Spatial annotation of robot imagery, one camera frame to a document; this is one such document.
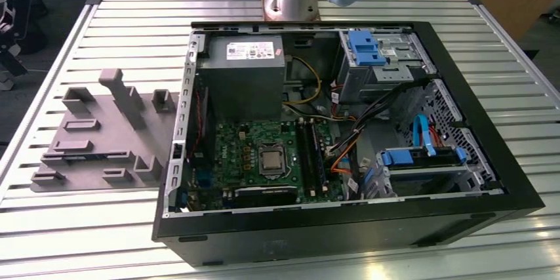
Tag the black open PC case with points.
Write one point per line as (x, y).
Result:
(306, 237)

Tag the blue drive latch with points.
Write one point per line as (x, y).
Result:
(366, 47)

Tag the black RAM slot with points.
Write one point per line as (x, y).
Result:
(305, 155)

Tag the metal disk bay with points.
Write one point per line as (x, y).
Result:
(429, 170)

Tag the hard disk in blue carrier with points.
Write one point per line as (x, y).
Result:
(398, 158)

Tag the grey parts rack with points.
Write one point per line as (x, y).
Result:
(110, 122)

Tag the grey power supply unit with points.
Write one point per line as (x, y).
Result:
(241, 86)

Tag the silver CPU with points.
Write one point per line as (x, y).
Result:
(271, 160)

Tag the black graphics card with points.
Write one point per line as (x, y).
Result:
(265, 195)

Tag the green motherboard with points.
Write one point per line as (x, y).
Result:
(227, 149)

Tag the CPU socket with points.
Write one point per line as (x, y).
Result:
(274, 172)

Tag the metal drive cage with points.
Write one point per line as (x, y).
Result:
(394, 73)

